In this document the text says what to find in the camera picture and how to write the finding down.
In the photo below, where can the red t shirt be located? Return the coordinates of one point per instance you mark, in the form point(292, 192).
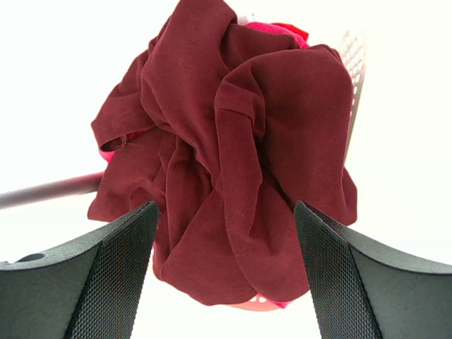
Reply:
point(298, 34)

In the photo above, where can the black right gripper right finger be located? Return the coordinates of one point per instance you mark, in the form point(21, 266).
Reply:
point(362, 288)

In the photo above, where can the white perforated plastic basket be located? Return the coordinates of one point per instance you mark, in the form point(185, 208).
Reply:
point(353, 52)

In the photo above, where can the dark maroon t shirt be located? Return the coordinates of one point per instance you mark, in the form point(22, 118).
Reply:
point(226, 128)

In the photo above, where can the metal clothes rack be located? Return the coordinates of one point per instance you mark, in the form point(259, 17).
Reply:
point(69, 187)

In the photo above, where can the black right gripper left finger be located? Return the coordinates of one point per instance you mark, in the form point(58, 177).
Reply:
point(88, 287)

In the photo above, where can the pink t shirt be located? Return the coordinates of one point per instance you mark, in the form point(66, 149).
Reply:
point(259, 302)

